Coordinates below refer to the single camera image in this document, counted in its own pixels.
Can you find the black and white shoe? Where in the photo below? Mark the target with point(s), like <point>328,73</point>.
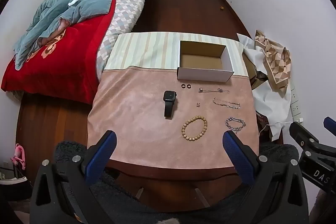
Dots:
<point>11,182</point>

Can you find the striped table cloth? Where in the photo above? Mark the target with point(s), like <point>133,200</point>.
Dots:
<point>147,50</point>

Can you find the checkered bed sheet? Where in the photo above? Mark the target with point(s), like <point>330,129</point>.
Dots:
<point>126,8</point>

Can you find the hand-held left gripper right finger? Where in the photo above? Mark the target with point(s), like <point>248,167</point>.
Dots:
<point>235,153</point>

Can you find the beige patterned cloth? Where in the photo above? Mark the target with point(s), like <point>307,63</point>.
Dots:
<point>275,58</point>

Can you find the dark fuzzy clothing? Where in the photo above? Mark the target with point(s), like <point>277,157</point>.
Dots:
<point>147,213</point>

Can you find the bed with red blanket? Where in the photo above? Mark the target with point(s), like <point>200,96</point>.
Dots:
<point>68,56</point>

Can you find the dark wooden table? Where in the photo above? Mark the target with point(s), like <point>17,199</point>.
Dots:
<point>170,172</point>

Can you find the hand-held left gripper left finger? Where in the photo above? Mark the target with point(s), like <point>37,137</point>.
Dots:
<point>105,153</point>

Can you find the white cardboard box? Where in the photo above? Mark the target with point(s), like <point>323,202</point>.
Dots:
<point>202,74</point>

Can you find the white power strip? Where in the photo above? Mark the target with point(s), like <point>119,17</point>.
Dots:
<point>296,106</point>

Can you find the pink table cloth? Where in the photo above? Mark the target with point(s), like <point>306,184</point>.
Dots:
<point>136,119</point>

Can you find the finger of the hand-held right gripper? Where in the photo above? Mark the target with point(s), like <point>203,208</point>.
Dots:
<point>302,133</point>
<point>330,125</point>

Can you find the black smartwatch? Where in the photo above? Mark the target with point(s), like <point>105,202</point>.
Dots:
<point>170,98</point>

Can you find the brown cardboard box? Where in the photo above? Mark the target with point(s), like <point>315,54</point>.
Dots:
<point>249,69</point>

